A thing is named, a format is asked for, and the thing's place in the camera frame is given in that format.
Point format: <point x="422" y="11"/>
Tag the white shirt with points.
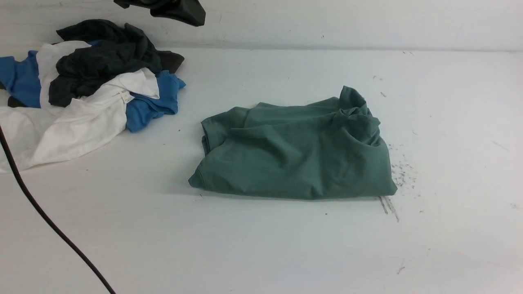
<point x="53" y="134"/>

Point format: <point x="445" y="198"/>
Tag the dark navy shirt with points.
<point x="111" y="51"/>

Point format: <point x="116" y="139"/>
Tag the green long-sleeved shirt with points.
<point x="325" y="150"/>

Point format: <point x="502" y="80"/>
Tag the blue shirt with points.
<point x="21" y="81"/>

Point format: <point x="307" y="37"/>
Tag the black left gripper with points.
<point x="189" y="12"/>

